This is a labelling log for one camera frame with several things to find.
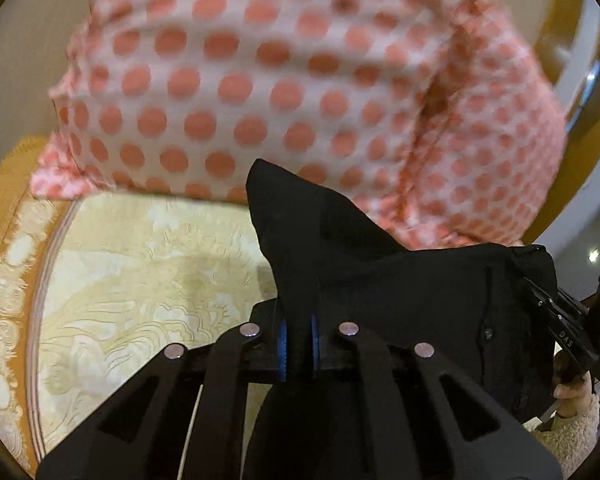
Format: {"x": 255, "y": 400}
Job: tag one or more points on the person's right forearm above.
{"x": 570, "y": 442}

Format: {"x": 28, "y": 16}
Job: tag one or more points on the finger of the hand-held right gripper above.
{"x": 562, "y": 330}

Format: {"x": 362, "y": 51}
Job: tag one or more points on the yellow patterned bed cover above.
{"x": 130, "y": 270}

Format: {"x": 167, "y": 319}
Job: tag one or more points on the black pants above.
{"x": 430, "y": 300}

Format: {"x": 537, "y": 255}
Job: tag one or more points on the person's right hand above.
{"x": 570, "y": 392}

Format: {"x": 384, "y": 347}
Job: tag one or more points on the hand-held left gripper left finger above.
{"x": 281, "y": 350}

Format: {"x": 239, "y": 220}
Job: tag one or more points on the pink polka dot pillow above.
{"x": 230, "y": 85}
{"x": 490, "y": 160}

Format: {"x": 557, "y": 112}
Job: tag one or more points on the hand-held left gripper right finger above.
{"x": 314, "y": 340}

